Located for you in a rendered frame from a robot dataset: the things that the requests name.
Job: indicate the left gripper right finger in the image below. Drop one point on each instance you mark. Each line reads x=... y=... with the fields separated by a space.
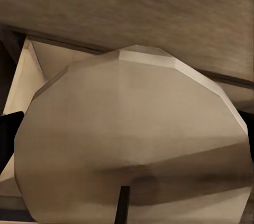
x=249 y=119

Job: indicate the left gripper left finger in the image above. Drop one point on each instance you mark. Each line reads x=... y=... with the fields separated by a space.
x=9 y=125

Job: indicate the cabinet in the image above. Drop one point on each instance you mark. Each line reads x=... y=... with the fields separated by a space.
x=39 y=38

